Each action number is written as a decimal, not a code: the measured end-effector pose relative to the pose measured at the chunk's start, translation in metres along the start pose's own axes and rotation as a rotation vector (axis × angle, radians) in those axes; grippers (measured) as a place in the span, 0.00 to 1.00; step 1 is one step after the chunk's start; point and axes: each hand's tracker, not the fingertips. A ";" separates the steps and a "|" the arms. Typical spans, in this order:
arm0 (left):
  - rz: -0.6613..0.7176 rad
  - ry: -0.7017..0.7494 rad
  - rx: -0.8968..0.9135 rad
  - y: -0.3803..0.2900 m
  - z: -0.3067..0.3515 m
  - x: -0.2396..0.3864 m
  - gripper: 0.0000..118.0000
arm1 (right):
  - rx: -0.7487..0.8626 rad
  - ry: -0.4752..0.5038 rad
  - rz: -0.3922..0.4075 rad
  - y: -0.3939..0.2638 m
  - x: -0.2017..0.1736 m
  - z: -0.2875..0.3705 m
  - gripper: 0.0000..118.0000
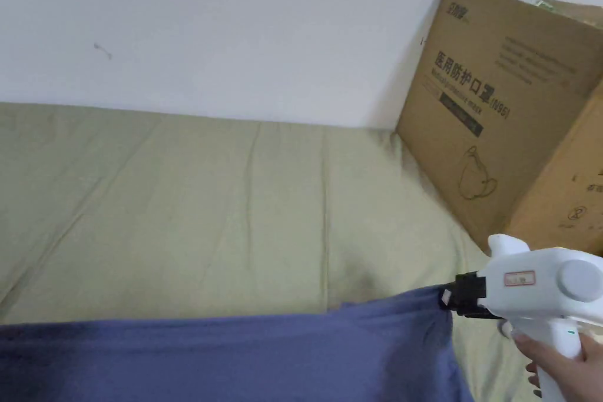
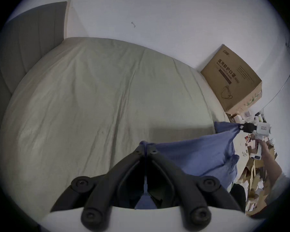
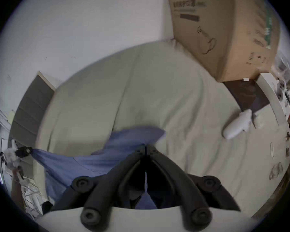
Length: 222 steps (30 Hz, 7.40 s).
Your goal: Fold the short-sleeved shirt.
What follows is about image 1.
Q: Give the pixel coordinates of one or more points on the bed with pale green sheet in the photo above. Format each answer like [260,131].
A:
[188,209]

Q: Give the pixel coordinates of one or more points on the person's right hand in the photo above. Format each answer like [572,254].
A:
[579,378]

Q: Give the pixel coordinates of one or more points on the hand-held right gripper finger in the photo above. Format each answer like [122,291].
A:
[447,298]

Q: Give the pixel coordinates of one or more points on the dark blue garment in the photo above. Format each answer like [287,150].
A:
[235,359]

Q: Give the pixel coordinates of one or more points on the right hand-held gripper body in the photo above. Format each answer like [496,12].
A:
[532,279]

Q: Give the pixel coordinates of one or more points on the brown cardboard carton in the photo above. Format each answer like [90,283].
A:
[499,91]

